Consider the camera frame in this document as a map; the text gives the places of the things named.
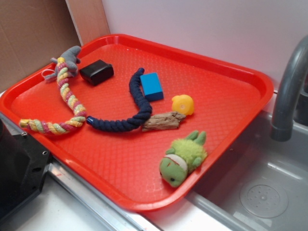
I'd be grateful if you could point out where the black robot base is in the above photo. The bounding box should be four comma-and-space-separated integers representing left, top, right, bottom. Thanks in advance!
0, 121, 51, 222

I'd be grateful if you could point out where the yellow rubber duck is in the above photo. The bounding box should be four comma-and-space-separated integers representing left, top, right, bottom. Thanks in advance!
171, 94, 194, 116

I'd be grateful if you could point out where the red plastic tray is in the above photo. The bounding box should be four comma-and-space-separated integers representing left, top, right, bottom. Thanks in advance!
0, 34, 275, 213

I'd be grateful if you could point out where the brown wood piece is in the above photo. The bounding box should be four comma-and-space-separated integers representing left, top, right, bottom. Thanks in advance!
141, 111, 186, 132

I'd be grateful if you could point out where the blue rectangular block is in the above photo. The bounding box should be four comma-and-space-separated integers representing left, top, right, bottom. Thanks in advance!
140, 73, 164, 102

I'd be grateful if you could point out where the green plush turtle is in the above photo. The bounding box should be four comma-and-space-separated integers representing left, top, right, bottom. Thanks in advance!
159, 130, 207, 188

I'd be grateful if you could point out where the black plastic box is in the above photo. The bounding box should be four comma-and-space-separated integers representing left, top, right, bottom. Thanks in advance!
79, 60, 114, 86

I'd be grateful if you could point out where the grey plush toy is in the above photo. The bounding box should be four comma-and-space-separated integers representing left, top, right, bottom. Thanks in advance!
44, 46, 81, 82

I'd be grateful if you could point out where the light wooden board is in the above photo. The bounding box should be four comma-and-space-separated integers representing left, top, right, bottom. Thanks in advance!
65, 0, 110, 45

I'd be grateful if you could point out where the grey toy sink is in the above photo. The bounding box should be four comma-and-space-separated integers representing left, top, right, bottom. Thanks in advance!
187, 112, 308, 231

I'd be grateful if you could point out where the brown cardboard panel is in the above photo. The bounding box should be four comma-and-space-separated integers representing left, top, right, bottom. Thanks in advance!
0, 0, 80, 91

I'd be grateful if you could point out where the grey toy faucet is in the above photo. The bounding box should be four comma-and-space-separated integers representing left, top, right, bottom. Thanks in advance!
270, 36, 308, 141

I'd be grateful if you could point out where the navy blue rope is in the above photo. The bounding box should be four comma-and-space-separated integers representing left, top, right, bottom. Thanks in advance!
86, 67, 153, 132

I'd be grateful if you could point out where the multicolour pastel rope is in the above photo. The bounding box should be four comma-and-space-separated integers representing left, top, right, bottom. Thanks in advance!
19, 57, 87, 135

